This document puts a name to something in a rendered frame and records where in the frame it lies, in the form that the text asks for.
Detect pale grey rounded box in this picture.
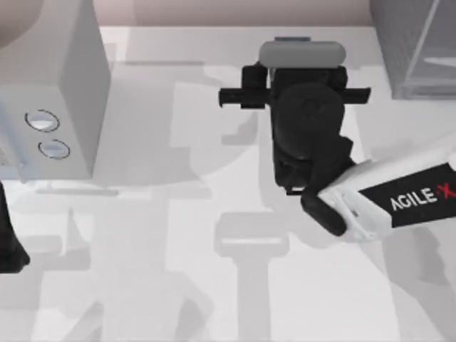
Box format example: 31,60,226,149
258,40,347,69

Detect round microwave knob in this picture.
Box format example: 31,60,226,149
24,109,61,134
38,139,71,160

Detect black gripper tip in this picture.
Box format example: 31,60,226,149
0,180,31,275

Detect pale microwave oven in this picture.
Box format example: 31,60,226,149
0,0,110,183

